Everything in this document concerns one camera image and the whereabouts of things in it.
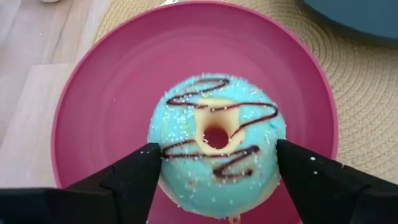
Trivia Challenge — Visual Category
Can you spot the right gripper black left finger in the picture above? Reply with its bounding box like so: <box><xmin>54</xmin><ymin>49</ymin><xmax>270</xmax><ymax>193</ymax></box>
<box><xmin>67</xmin><ymin>142</ymin><xmax>163</xmax><ymax>224</ymax></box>

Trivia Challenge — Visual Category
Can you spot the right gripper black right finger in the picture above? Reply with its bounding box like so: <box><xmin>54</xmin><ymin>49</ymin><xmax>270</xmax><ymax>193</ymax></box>
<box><xmin>275</xmin><ymin>138</ymin><xmax>371</xmax><ymax>224</ymax></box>

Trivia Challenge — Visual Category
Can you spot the reddish pink round plate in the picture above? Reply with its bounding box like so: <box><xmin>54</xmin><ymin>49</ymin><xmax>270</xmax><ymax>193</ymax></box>
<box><xmin>51</xmin><ymin>0</ymin><xmax>340</xmax><ymax>224</ymax></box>

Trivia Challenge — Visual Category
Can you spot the woven straw round placemat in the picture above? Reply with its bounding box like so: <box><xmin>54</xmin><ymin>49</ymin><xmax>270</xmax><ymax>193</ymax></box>
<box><xmin>93</xmin><ymin>0</ymin><xmax>398</xmax><ymax>184</ymax></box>

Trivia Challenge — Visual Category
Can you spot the dark grey round plate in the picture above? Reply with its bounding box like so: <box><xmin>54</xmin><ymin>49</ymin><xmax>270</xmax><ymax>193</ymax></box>
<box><xmin>300</xmin><ymin>0</ymin><xmax>398</xmax><ymax>41</ymax></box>

